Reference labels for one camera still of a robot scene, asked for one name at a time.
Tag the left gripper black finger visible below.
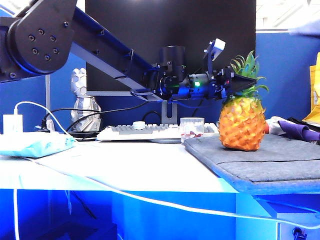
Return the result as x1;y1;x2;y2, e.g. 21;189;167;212
232;73;258;94

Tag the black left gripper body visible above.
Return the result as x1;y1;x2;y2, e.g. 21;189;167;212
208;66;235;101

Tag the plastic pineapple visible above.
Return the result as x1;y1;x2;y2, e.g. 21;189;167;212
218;50;270;152

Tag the purple and white cloth bag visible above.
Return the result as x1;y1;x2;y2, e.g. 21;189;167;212
264;116;320;146

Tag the yellow paper bag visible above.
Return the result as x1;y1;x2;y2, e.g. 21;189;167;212
301;51;320;124

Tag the gray monitor stand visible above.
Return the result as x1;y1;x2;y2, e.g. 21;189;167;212
161;99;179;125

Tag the grey felt mat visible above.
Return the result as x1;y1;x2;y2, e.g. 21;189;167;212
183;133;320;195

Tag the black computer monitor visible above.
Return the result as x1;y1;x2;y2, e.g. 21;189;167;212
84;0;257;98

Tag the white and gray keyboard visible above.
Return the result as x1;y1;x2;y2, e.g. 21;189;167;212
96;123;220;142

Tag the silver geometric figurine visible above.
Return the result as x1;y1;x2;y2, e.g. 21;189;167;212
70;67;102;133

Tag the white power strip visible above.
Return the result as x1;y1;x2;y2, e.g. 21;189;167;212
34;119;56;133

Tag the teal tissue packet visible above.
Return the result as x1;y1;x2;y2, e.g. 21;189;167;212
0;131;77;159

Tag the white power adapter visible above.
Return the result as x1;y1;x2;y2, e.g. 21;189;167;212
2;114;24;135

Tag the white wrist camera with mount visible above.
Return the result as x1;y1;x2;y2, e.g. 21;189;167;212
203;38;227;76

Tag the looped black cable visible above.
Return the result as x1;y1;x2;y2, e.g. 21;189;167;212
142;111;163;124

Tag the long black power cable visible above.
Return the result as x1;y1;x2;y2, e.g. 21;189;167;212
41;99;152;132

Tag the white charging cable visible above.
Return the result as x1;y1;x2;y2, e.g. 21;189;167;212
12;101;320;240

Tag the gray partition post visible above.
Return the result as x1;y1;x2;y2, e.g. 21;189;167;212
45;74;51;120

